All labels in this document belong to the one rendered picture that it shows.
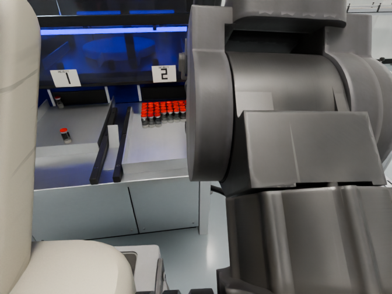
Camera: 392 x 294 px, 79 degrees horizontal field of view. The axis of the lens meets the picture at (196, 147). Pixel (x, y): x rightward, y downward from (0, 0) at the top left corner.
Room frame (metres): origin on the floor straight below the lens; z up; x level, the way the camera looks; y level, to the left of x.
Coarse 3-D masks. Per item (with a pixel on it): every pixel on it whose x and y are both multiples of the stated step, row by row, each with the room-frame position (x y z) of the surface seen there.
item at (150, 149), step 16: (128, 128) 0.64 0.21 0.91; (144, 128) 0.70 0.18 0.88; (160, 128) 0.70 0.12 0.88; (176, 128) 0.70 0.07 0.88; (128, 144) 0.59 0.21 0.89; (144, 144) 0.60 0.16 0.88; (160, 144) 0.60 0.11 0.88; (176, 144) 0.60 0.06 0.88; (128, 160) 0.52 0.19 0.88; (144, 160) 0.52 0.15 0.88; (160, 160) 0.48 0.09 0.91; (176, 160) 0.49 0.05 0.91
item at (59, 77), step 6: (54, 72) 0.80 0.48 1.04; (60, 72) 0.80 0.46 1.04; (66, 72) 0.80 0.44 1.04; (72, 72) 0.81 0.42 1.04; (54, 78) 0.80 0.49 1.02; (60, 78) 0.80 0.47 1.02; (66, 78) 0.80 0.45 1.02; (72, 78) 0.81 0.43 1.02; (78, 78) 0.81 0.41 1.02; (60, 84) 0.80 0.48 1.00; (66, 84) 0.80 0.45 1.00; (72, 84) 0.81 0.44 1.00; (78, 84) 0.81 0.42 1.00
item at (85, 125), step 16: (48, 112) 0.82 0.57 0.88; (64, 112) 0.82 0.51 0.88; (80, 112) 0.82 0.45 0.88; (96, 112) 0.82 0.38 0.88; (48, 128) 0.70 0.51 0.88; (80, 128) 0.70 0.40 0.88; (96, 128) 0.70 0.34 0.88; (48, 144) 0.60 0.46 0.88; (64, 144) 0.56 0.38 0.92; (80, 144) 0.56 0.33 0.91; (96, 144) 0.56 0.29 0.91
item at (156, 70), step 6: (156, 66) 0.85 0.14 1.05; (162, 66) 0.85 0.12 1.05; (168, 66) 0.85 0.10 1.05; (174, 66) 0.86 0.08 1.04; (156, 72) 0.85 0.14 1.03; (162, 72) 0.85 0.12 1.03; (168, 72) 0.85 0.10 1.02; (174, 72) 0.86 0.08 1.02; (156, 78) 0.85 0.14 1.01; (168, 78) 0.85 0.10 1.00; (174, 78) 0.85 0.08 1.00
